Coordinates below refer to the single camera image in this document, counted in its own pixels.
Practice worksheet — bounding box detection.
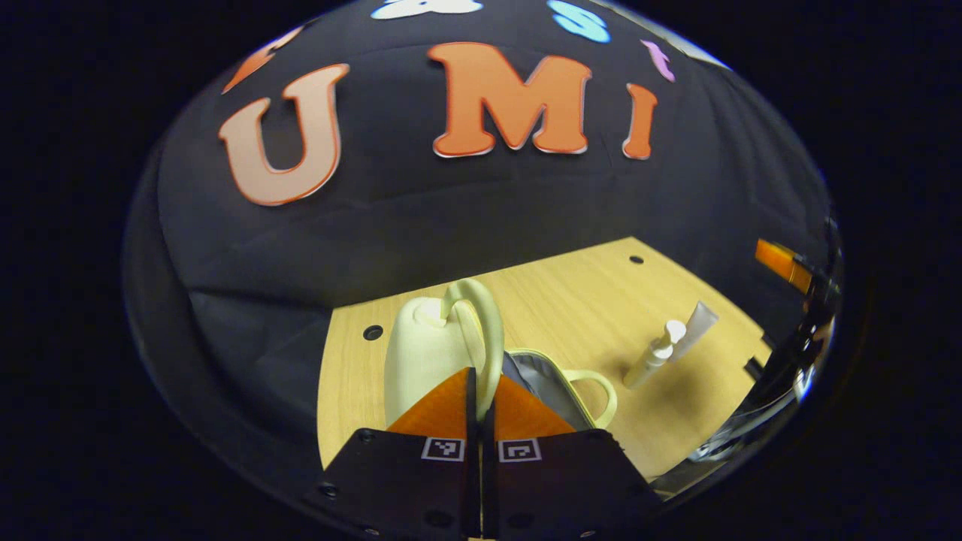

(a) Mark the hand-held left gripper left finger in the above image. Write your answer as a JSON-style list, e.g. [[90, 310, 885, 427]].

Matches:
[[304, 367, 482, 539]]

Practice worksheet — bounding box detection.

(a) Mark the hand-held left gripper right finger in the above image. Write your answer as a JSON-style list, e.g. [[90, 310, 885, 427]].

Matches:
[[482, 373, 666, 539]]

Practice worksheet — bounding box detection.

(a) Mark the white squeeze tube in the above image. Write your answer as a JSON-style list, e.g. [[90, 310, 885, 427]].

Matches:
[[671, 301, 719, 361]]

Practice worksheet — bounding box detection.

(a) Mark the white pump bottle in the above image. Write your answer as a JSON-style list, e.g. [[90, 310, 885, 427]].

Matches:
[[622, 320, 687, 390]]

